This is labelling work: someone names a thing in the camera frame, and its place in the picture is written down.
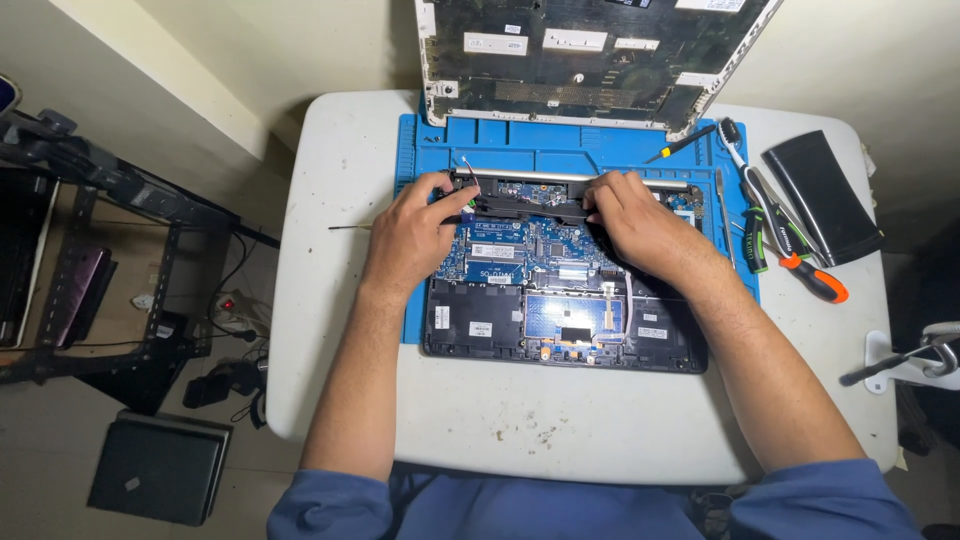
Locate opened black laptop chassis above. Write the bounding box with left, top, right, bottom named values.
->
left=422, top=168, right=711, bottom=375

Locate white laptop bottom cover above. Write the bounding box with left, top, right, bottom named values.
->
left=414, top=0, right=786, bottom=143

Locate white black toothbrush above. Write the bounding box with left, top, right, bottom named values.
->
left=717, top=117, right=810, bottom=258

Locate white power strip with cables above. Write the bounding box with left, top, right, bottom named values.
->
left=207, top=288, right=273, bottom=340

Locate black rectangular battery pack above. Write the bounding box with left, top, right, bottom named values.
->
left=760, top=129, right=886, bottom=269

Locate black power adapter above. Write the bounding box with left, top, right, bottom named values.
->
left=182, top=358, right=268, bottom=430

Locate long black laptop part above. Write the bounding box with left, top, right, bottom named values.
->
left=438, top=190, right=603, bottom=227

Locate orange black screwdriver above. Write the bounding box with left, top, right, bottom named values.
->
left=731, top=219, right=851, bottom=306

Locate green black screwdriver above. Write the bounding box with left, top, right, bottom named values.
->
left=741, top=204, right=771, bottom=276

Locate person's right hand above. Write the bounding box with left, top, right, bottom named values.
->
left=582, top=170, right=720, bottom=291

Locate blue silicone repair mat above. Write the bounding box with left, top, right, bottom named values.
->
left=395, top=112, right=761, bottom=347

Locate person's blue shirt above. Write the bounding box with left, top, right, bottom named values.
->
left=266, top=458, right=926, bottom=540

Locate black metal rack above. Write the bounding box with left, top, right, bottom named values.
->
left=0, top=161, right=235, bottom=387

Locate thin metal spudger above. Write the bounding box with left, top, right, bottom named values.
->
left=713, top=168, right=738, bottom=271

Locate small yellow black screwdriver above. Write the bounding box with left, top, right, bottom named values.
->
left=643, top=123, right=719, bottom=165

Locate stack of dark laptops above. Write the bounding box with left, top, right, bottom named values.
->
left=87, top=408, right=235, bottom=528

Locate person's left hand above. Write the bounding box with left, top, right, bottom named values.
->
left=360, top=171, right=482, bottom=296

